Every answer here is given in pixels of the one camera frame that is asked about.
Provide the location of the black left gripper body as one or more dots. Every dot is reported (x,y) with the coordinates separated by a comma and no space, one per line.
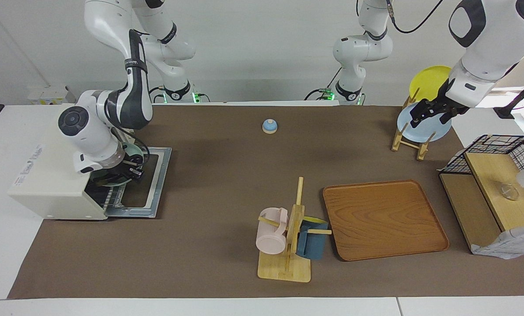
(444,107)

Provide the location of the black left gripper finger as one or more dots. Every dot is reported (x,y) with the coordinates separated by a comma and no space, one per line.
(417,116)
(446,117)

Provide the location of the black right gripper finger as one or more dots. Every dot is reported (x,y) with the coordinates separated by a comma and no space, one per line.
(131,163)
(137,174)

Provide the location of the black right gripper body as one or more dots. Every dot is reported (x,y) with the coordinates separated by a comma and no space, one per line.
(115,172)

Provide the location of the pale green plate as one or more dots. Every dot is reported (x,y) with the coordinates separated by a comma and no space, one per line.
(132,151)

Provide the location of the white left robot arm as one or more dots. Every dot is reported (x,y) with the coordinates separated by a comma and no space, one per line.
(486,48)

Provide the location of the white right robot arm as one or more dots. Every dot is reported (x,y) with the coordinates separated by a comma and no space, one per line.
(126,105)

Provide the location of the white toaster oven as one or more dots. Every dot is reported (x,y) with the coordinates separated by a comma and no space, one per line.
(47,175)

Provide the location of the light blue plate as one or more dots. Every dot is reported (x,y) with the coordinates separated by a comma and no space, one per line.
(424,131)

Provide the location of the yellow plate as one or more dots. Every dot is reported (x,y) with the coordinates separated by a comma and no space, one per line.
(428,81)

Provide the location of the wooden dish rack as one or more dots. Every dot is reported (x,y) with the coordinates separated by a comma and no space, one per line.
(421,151)

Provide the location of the wooden shelf box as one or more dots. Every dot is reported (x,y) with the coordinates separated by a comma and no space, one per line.
(494,193)

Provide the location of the brown table mat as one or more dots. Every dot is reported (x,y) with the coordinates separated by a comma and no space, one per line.
(227,184)

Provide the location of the clear glass cup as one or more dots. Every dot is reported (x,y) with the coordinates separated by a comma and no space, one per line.
(510,192)

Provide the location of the white power strip box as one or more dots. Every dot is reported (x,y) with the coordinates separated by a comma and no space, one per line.
(47,97)

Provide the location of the wooden serving tray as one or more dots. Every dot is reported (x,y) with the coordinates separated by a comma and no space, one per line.
(385,219)

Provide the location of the blue bell with wooden knob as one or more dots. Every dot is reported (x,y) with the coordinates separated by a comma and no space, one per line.
(270,127)

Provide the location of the pink mug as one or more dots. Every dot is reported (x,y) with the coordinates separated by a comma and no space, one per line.
(270,239)

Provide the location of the dark blue mug yellow inside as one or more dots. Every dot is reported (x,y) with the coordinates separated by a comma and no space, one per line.
(312,245)

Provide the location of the wooden mug tree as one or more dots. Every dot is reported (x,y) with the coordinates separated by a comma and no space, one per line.
(284,267)

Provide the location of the black camera stand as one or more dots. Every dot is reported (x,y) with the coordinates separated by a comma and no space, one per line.
(503,113)

